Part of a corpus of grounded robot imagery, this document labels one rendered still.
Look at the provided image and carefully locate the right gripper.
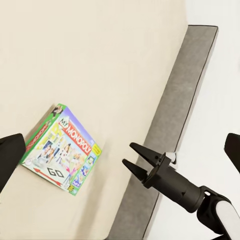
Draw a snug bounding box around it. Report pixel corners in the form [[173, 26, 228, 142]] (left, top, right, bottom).
[[121, 142, 190, 203]]

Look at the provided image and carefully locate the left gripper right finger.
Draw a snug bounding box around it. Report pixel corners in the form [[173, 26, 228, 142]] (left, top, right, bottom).
[[224, 133, 240, 173]]

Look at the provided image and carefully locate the board game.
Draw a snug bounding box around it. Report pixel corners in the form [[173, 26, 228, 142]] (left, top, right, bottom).
[[19, 103, 103, 196]]

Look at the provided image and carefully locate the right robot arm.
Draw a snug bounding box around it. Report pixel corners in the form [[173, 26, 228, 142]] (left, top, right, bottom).
[[121, 142, 240, 240]]

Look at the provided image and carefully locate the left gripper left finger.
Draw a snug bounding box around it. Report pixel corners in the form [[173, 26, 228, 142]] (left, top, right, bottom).
[[0, 133, 26, 193]]

